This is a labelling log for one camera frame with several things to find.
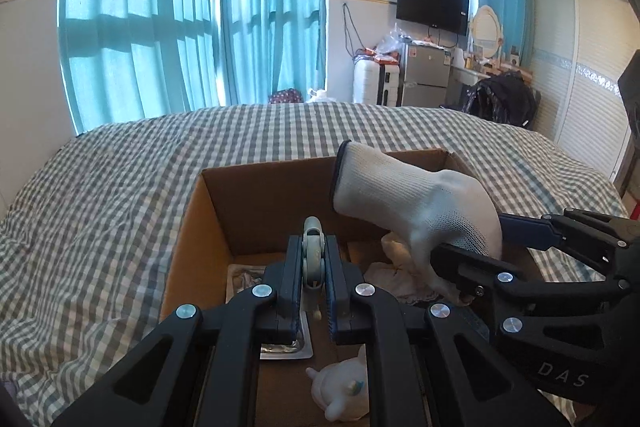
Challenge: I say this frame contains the cream lace cloth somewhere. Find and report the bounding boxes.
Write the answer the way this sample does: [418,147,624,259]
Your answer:
[363,233,438,305]

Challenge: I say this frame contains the white knit glove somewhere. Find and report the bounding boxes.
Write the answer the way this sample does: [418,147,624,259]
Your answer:
[331,141,502,306]

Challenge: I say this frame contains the silver blister pack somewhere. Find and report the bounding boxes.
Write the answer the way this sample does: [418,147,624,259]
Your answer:
[226,261,316,361]

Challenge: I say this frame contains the green folding hanger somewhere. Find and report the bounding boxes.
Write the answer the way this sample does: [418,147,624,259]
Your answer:
[302,216,326,321]

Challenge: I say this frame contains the brown cardboard box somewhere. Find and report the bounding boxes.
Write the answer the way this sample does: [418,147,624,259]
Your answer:
[160,157,388,426]

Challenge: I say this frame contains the checkered bed quilt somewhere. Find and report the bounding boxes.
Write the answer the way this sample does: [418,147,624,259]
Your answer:
[1,103,626,426]

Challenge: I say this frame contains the black jacket on chair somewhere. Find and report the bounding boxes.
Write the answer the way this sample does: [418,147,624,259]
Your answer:
[462,72,538,129]

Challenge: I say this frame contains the white wardrobe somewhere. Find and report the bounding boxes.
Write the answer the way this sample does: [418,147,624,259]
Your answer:
[532,0,639,182]

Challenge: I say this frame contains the silver mini fridge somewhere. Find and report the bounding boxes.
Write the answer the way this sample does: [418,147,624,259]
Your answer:
[400,44,451,108]

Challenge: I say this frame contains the white suitcase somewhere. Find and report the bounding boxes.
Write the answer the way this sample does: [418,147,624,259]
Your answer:
[352,60,400,107]

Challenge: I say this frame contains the white oval mirror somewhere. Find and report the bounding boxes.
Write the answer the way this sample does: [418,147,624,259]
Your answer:
[470,4,503,60]

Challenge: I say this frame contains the plastic bags on fridge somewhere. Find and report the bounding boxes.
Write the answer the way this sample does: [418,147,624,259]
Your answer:
[373,24,413,57]

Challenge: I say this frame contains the teal window curtains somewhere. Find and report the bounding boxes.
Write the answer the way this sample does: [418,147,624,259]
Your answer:
[56,0,326,133]

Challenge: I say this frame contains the black wall television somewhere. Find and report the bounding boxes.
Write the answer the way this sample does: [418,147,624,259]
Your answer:
[396,0,470,36]

